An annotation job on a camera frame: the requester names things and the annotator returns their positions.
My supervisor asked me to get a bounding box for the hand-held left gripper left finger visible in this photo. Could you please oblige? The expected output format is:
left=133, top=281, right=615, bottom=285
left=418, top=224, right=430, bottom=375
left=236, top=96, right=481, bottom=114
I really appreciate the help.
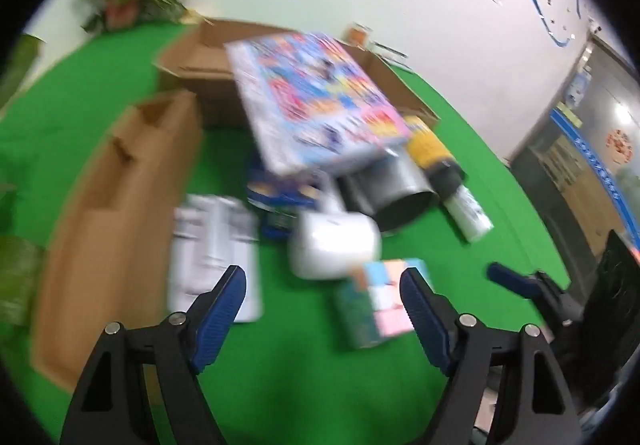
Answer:
left=60, top=265, right=247, bottom=445

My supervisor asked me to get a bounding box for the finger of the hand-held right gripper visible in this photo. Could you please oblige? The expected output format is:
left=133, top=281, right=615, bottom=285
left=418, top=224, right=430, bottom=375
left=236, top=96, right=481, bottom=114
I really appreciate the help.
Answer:
left=487, top=262, right=583, bottom=326

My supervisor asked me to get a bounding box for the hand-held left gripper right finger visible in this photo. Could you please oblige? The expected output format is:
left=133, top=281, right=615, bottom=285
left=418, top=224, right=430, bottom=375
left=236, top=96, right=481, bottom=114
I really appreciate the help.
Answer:
left=400, top=267, right=583, bottom=445

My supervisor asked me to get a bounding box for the pastel colourful cube box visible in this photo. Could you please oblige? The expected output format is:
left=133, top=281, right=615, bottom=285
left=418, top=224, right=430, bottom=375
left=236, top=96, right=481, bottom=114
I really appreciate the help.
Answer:
left=334, top=256, right=434, bottom=352

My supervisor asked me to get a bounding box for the white spray can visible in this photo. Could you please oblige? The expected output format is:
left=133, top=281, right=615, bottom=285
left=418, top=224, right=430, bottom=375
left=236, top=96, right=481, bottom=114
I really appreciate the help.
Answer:
left=444, top=186, right=494, bottom=244

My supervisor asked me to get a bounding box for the white plastic phone stand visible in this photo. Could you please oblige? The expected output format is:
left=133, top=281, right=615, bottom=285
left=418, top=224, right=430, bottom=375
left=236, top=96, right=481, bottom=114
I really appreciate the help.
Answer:
left=167, top=194, right=264, bottom=324

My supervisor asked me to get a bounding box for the blue box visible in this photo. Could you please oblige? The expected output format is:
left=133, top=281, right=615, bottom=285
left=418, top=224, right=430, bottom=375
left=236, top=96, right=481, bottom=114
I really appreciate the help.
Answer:
left=246, top=169, right=322, bottom=240

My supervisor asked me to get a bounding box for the silver foil packet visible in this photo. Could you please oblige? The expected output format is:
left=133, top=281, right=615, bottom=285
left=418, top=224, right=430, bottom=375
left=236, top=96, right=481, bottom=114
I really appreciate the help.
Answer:
left=339, top=150, right=441, bottom=234

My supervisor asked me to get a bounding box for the narrow small cardboard box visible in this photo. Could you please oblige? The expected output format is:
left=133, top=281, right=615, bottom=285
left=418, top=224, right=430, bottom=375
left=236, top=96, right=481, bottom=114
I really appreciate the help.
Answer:
left=30, top=90, right=203, bottom=392

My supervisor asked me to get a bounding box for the yellow label jar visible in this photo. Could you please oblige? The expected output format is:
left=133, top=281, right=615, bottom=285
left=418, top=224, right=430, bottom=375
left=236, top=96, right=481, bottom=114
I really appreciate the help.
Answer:
left=404, top=115, right=468, bottom=196

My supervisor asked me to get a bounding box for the colourful printed box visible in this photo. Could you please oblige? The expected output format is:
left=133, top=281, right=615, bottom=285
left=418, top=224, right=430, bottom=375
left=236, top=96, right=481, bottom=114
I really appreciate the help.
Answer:
left=224, top=32, right=412, bottom=177

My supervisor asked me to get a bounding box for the large cardboard box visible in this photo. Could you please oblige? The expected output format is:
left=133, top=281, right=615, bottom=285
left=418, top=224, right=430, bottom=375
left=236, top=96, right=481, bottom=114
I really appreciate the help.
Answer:
left=152, top=18, right=441, bottom=136

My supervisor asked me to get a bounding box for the green felt mat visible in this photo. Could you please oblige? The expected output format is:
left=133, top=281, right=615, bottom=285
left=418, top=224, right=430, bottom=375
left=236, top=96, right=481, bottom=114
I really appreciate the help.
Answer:
left=0, top=20, right=572, bottom=445

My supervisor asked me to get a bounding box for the glass door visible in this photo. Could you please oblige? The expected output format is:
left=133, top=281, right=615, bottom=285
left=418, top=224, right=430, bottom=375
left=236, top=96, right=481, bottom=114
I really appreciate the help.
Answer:
left=505, top=32, right=640, bottom=286

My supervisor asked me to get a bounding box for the orange round door sticker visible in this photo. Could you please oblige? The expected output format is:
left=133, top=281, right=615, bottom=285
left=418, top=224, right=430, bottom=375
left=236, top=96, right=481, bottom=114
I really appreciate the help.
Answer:
left=604, top=127, right=637, bottom=164

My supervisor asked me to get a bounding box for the blue door notice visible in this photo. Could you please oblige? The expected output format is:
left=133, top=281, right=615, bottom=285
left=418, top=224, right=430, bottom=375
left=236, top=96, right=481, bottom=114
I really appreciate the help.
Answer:
left=565, top=70, right=594, bottom=112

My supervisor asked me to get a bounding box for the orange packet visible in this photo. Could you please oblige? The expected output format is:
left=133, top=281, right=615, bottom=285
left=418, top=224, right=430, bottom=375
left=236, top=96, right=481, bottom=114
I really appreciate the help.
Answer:
left=344, top=22, right=374, bottom=47

